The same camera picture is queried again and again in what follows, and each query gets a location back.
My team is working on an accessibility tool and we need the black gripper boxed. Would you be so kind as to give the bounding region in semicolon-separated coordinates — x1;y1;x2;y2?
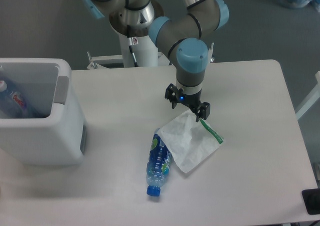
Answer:
164;83;211;122

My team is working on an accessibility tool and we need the white plastic bag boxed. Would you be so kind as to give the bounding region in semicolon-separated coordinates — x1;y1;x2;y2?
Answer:
158;110;225;173

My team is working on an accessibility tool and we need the blue-capped plastic bottle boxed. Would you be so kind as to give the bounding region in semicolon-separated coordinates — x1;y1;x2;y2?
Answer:
146;128;173;197

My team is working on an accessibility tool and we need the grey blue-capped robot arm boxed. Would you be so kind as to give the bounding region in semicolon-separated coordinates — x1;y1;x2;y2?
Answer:
83;0;230;119

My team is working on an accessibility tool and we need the white trash can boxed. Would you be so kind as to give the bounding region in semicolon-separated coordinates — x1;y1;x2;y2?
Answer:
0;58;87;165

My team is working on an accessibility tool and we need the black device at table edge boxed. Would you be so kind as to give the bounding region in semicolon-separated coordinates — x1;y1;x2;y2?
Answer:
301;188;320;215

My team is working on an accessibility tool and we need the clear bottle with red label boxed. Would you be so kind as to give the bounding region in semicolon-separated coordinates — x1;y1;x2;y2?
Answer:
0;66;43;119

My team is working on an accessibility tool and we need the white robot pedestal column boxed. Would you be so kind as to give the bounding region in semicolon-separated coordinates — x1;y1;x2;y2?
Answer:
118;34;158;68

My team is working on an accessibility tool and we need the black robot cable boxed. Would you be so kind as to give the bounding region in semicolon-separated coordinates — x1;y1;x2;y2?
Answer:
126;25;139;68

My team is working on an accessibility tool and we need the white metal base frame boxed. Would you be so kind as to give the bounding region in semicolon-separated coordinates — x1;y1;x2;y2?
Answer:
86;42;216;70

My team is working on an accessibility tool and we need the white frame at right edge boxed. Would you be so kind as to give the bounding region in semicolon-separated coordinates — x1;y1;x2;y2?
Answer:
295;71;320;120

